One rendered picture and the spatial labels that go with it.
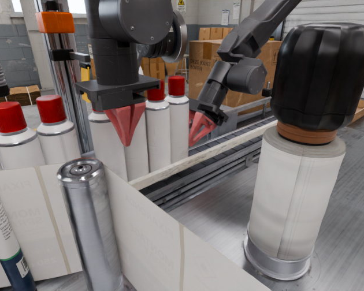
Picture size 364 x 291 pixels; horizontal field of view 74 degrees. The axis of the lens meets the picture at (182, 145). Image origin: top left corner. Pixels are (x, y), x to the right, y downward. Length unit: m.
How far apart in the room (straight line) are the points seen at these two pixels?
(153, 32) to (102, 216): 0.18
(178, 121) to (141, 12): 0.28
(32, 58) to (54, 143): 5.39
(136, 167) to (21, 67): 5.35
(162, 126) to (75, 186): 0.28
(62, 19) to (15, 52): 5.28
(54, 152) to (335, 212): 0.48
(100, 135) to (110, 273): 0.22
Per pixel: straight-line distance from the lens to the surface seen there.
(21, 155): 0.39
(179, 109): 0.49
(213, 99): 0.55
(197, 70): 1.04
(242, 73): 0.53
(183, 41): 1.01
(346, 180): 0.74
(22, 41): 5.73
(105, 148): 0.43
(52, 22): 0.46
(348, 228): 0.50
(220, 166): 0.60
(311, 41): 0.25
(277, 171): 0.28
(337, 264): 0.43
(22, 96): 4.72
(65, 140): 0.39
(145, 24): 0.26
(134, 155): 0.47
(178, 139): 0.51
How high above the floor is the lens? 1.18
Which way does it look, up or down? 26 degrees down
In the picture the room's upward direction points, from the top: straight up
